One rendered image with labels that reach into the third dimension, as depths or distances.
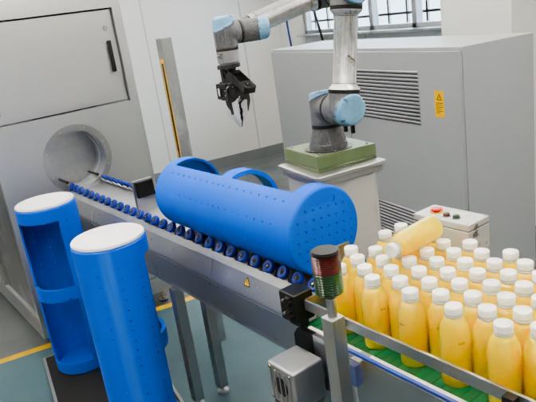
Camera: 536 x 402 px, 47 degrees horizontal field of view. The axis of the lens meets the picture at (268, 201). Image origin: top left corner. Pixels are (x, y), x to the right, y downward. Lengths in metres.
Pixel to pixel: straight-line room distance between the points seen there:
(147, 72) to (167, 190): 4.68
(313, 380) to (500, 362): 0.54
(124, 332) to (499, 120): 2.25
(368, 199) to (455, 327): 1.09
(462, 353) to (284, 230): 0.66
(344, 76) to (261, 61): 5.32
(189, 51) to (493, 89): 4.39
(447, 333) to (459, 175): 2.12
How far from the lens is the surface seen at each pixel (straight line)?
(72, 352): 3.55
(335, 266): 1.30
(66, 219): 3.07
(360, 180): 2.38
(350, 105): 2.23
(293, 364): 1.69
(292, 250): 1.82
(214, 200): 2.13
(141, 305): 2.37
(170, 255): 2.59
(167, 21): 7.13
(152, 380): 2.51
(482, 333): 1.41
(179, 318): 2.87
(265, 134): 7.62
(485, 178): 3.55
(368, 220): 2.44
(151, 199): 2.99
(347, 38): 2.25
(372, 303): 1.56
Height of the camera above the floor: 1.76
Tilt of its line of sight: 17 degrees down
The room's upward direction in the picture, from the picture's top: 8 degrees counter-clockwise
